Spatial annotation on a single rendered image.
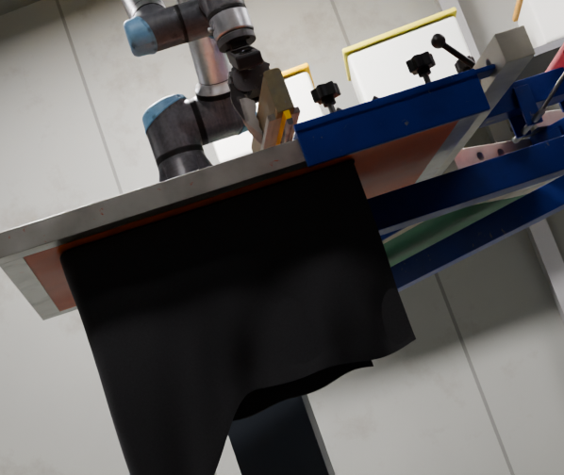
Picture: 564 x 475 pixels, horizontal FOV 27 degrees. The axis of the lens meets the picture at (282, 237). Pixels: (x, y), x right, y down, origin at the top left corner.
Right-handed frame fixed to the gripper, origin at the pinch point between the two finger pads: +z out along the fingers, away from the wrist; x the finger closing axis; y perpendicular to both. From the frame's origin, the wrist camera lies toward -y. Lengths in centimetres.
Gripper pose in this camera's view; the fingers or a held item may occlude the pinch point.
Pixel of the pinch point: (272, 134)
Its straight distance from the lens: 209.5
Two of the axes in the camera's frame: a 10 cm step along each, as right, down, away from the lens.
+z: 3.3, 9.3, -1.8
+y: -0.8, 2.2, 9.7
